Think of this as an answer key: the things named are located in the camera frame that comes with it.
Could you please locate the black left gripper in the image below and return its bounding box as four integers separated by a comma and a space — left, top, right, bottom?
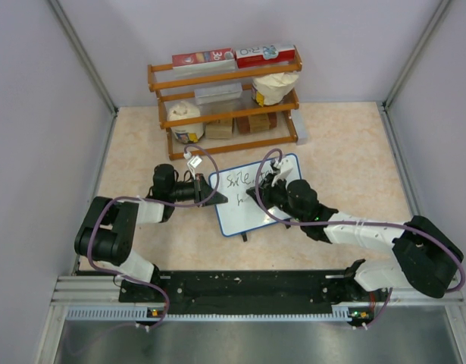
169, 173, 227, 207

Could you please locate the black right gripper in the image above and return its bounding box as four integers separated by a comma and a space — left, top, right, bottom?
248, 172, 306, 224

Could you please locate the blue framed whiteboard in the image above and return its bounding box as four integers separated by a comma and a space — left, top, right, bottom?
208, 152, 303, 237

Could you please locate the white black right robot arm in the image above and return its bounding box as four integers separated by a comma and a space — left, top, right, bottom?
247, 174, 464, 300

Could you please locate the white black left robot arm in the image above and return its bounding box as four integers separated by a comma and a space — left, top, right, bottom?
74, 164, 228, 301

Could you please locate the white bag lower shelf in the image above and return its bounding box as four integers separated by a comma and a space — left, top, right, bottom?
167, 100, 205, 146

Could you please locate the beige sponge stack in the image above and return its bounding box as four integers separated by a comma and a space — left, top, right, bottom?
205, 118, 234, 140

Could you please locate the brown sponge stack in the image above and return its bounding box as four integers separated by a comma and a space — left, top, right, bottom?
236, 113, 277, 134

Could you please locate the orange wooden shelf rack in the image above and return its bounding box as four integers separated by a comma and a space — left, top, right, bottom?
147, 52, 302, 161

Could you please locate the grey block beside rack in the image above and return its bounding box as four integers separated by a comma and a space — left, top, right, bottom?
291, 109, 309, 146

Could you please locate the silver metal box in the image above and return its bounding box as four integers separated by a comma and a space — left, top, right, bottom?
194, 83, 243, 105

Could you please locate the cream bag upper shelf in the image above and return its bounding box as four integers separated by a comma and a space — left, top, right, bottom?
252, 72, 299, 107

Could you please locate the red white wrap box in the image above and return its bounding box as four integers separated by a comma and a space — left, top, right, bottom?
236, 44, 296, 69

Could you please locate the red foil wrap box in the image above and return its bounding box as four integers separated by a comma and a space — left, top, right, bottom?
172, 48, 237, 77

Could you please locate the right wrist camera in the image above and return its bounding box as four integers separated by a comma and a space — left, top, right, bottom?
271, 158, 293, 187

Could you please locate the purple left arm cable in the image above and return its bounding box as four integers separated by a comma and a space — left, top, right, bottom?
86, 143, 220, 331

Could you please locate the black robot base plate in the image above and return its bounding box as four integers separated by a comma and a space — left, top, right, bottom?
118, 270, 387, 315

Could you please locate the grey slotted cable duct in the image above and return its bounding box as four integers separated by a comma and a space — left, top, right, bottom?
66, 306, 374, 323

